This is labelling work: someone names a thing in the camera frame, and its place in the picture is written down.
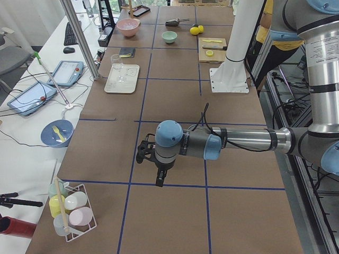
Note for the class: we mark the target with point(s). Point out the aluminium frame post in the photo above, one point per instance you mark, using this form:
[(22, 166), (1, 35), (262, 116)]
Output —
[(83, 45)]

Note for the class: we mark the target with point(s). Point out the cream bear tray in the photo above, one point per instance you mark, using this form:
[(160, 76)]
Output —
[(130, 73)]

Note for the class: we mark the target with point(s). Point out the black power box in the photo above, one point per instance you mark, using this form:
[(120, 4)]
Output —
[(105, 37)]

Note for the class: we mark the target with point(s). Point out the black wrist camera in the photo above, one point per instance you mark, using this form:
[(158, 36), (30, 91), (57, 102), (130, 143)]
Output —
[(146, 150)]

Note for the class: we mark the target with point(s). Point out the lemon half slice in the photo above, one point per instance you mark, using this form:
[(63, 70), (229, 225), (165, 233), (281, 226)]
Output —
[(209, 53)]

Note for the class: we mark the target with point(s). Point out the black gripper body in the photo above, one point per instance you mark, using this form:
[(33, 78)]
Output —
[(162, 168)]

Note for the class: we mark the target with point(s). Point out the black mouse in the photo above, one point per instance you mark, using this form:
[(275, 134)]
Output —
[(68, 50)]

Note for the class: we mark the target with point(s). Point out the black tripod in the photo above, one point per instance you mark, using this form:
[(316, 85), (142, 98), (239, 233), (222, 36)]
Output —
[(9, 200)]

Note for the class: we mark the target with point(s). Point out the red cylinder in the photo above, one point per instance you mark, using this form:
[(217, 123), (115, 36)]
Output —
[(17, 228)]

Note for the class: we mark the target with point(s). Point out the wine glass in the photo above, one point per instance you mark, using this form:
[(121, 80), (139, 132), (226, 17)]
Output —
[(117, 64)]

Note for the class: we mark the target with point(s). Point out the white cup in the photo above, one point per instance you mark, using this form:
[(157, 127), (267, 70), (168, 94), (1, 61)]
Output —
[(75, 200)]

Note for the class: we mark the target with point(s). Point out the wooden cutting board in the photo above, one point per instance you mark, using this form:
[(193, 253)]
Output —
[(212, 50)]

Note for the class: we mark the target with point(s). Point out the grey yellow cloth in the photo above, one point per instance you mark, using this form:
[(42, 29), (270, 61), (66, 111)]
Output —
[(127, 52)]

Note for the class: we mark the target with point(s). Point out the metal ice scoop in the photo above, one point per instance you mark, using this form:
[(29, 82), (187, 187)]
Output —
[(175, 22)]

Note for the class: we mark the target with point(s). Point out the green bowl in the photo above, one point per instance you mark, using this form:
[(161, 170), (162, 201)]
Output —
[(169, 37)]

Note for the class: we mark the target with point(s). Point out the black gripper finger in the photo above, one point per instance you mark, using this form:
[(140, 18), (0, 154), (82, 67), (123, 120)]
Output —
[(159, 178), (163, 174)]

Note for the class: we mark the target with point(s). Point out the black keyboard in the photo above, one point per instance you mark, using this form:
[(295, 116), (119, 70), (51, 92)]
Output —
[(70, 38)]

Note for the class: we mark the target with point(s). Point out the far teach pendant tablet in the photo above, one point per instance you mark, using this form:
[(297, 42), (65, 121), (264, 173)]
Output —
[(68, 72)]

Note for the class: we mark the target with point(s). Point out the pink cup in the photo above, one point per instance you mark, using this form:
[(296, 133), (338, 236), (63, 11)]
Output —
[(81, 216)]

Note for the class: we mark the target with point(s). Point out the white wire cup rack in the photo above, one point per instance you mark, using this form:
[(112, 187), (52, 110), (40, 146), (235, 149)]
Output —
[(64, 189)]

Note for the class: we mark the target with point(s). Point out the blue bowl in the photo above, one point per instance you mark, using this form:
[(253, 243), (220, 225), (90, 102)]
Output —
[(49, 138)]

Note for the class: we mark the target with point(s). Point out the near teach pendant tablet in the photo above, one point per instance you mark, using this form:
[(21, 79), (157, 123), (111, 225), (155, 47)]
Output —
[(31, 99)]

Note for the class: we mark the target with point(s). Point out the metal rod green tip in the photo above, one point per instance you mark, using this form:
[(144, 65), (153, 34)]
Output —
[(68, 104)]

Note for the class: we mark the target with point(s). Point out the yellow plastic knife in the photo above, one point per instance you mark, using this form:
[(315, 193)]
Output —
[(215, 41)]

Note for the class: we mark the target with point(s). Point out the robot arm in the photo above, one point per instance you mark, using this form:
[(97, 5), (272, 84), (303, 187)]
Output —
[(315, 22)]

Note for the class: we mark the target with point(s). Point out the clear grey cup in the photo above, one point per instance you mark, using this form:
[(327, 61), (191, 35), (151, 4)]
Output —
[(58, 224)]

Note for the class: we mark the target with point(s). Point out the pink bowl with ice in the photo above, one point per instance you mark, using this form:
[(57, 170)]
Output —
[(128, 27)]

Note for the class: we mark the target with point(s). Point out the yellow cup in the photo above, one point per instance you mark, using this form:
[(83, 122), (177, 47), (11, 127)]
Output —
[(54, 206)]

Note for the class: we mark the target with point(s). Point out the teach pendant tablet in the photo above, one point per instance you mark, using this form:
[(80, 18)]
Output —
[(31, 99), (68, 72)]

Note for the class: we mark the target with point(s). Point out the black tray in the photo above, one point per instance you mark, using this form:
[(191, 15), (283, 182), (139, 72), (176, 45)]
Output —
[(140, 10)]

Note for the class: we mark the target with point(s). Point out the yellow plastic fork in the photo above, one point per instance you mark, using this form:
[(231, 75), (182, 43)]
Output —
[(57, 132)]

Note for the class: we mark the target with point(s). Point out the wooden mug tree stand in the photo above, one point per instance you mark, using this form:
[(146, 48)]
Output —
[(131, 13)]

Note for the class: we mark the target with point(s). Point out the white camera stand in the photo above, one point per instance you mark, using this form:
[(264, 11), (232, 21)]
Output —
[(230, 77)]

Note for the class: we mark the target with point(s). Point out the yellow lemon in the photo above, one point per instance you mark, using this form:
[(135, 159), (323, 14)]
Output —
[(201, 29), (194, 30)]

